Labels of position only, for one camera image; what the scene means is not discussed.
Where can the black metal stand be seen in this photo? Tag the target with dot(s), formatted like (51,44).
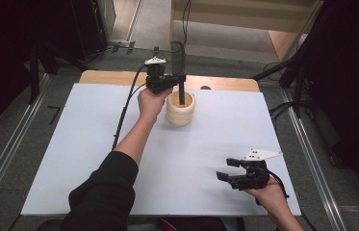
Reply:
(34,73)
(299,83)

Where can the person's lap clothing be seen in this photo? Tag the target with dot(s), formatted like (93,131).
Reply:
(193,224)

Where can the white board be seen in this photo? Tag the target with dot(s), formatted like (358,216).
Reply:
(199,144)

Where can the wooden shelf unit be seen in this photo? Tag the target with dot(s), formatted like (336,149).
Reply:
(231,16)

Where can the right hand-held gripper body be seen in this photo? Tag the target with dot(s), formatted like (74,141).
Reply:
(254,174)

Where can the person's right hand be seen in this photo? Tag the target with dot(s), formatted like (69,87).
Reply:
(269,195)

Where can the person's left hand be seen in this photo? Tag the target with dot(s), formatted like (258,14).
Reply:
(150,104)

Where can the small dark round object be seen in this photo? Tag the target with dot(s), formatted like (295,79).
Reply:
(205,87)

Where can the black curtain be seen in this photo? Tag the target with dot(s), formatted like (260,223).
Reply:
(4,48)
(353,80)

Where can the cream ribbed cup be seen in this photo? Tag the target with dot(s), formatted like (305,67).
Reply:
(180,114)

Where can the aluminium floor rail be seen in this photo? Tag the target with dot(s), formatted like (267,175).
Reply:
(312,160)
(10,147)

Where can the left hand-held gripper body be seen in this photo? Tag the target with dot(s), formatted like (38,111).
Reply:
(156,80)

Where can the wooden table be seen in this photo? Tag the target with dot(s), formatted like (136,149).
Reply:
(109,78)

